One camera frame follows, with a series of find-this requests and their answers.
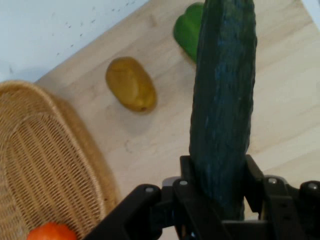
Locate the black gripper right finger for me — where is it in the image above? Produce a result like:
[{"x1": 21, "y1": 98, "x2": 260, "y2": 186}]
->
[{"x1": 243, "y1": 154, "x2": 320, "y2": 240}]

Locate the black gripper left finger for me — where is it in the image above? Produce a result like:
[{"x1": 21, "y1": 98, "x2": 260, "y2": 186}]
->
[{"x1": 82, "y1": 155, "x2": 233, "y2": 240}]

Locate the dark green cucumber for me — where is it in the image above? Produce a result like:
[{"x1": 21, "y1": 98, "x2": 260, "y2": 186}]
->
[{"x1": 188, "y1": 0, "x2": 258, "y2": 222}]

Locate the orange toy pumpkin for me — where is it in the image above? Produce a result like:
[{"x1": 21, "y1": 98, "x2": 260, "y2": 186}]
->
[{"x1": 26, "y1": 222, "x2": 77, "y2": 240}]

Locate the woven wicker basket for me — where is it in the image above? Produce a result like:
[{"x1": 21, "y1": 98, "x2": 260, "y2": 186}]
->
[{"x1": 0, "y1": 79, "x2": 121, "y2": 240}]

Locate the brown potato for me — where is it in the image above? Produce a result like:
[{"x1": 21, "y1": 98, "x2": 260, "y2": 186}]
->
[{"x1": 104, "y1": 56, "x2": 158, "y2": 115}]

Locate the green bell pepper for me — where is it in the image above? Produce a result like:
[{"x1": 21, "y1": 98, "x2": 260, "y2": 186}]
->
[{"x1": 173, "y1": 2, "x2": 205, "y2": 65}]

